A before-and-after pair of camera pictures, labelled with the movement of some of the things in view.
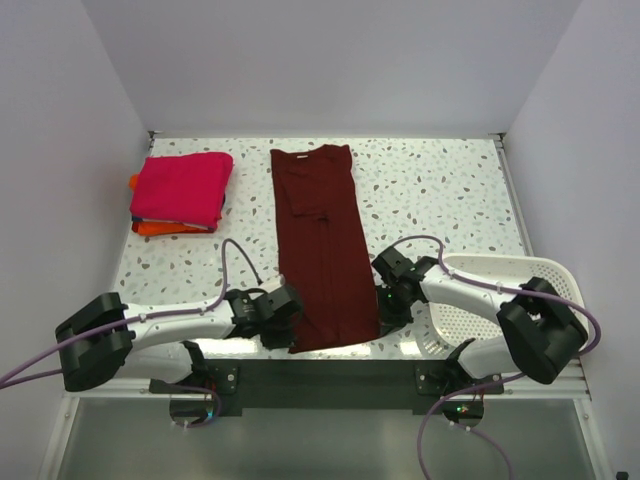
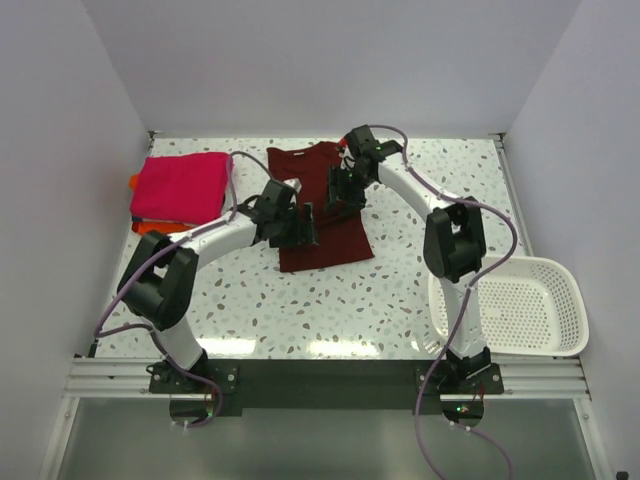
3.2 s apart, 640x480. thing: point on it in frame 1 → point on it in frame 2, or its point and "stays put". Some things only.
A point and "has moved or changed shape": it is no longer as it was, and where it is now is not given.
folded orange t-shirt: [158, 228] stays put
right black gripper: [390, 322] → [337, 191]
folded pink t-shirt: [184, 188] stays put
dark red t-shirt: [321, 237] has moved or changed shape
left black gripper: [285, 339] → [303, 232]
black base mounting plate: [430, 387] stays put
